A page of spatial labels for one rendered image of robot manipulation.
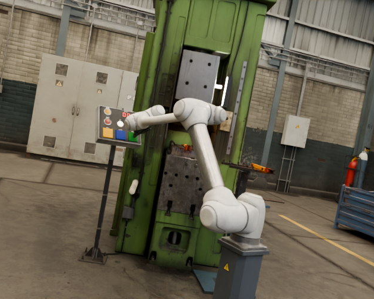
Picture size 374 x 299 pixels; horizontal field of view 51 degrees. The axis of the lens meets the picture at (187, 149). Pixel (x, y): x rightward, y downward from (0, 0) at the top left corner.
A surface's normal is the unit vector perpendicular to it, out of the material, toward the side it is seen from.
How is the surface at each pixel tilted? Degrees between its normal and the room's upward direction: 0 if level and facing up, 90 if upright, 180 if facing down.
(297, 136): 90
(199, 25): 90
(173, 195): 90
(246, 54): 90
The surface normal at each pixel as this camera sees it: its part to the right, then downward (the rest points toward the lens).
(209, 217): -0.71, 0.00
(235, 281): -0.17, 0.02
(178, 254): 0.07, 0.06
